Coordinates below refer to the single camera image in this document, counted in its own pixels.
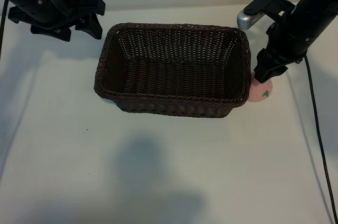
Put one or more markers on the pink peach with green leaf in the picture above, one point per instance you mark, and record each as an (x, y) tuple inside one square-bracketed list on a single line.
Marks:
[(260, 93)]

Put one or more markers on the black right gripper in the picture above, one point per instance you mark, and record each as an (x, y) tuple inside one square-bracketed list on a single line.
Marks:
[(298, 33)]

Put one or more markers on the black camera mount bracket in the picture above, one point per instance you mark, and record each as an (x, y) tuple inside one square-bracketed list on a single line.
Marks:
[(264, 2)]

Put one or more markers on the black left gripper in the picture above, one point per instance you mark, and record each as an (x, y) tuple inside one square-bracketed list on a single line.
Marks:
[(39, 2)]

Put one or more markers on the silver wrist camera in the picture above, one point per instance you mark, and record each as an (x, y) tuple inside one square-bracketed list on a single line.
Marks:
[(247, 20)]

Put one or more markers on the dark brown wicker basket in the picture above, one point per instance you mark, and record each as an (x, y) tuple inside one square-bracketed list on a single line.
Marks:
[(171, 76)]

